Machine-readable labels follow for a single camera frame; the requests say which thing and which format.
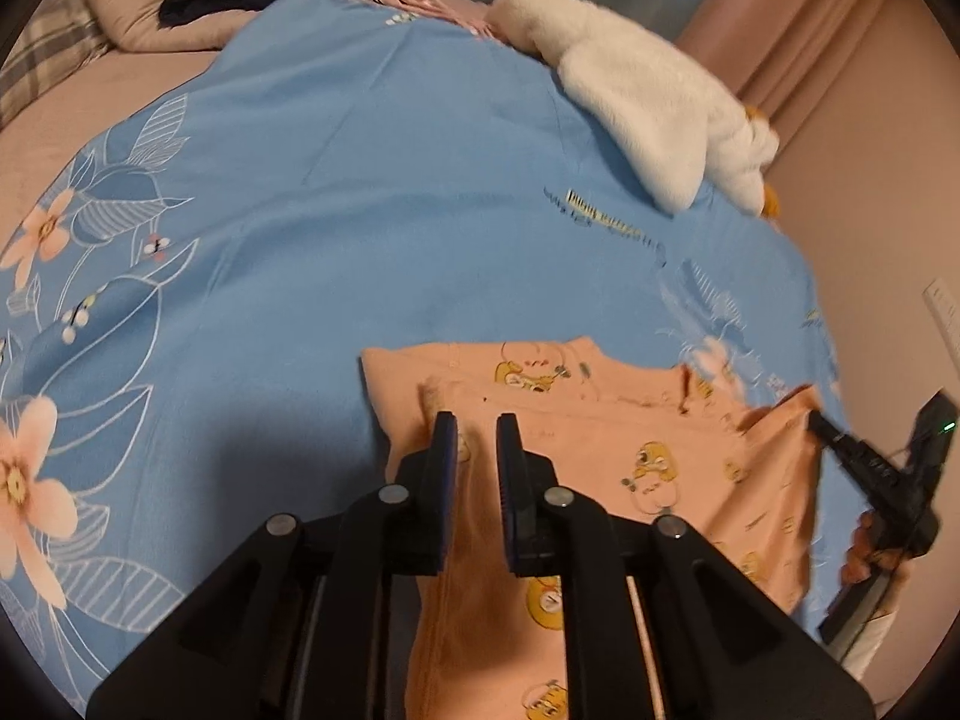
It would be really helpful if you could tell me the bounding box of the white wall socket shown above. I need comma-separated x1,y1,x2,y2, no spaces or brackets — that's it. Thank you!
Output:
923,277,960,372

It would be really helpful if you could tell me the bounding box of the small pink patterned cloth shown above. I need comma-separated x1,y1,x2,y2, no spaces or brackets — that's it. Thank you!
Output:
384,0,494,37

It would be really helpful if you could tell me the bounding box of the person's right hand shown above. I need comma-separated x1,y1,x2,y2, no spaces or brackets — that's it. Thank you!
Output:
839,512,911,608

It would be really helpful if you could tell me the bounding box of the plaid grey blanket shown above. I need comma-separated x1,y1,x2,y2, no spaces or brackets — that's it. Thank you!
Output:
2,0,110,127

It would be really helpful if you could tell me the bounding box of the orange cartoon print baby onesie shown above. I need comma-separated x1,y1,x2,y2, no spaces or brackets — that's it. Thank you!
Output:
361,338,820,718

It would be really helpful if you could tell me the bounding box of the pink window curtain right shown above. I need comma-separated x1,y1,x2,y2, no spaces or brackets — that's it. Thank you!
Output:
673,0,902,152

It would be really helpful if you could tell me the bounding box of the blue floral bed quilt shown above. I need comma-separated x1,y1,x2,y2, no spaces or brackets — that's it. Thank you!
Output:
2,0,839,712

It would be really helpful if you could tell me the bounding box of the white goose plush toy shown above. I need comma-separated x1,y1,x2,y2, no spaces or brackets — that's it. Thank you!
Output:
487,0,779,216

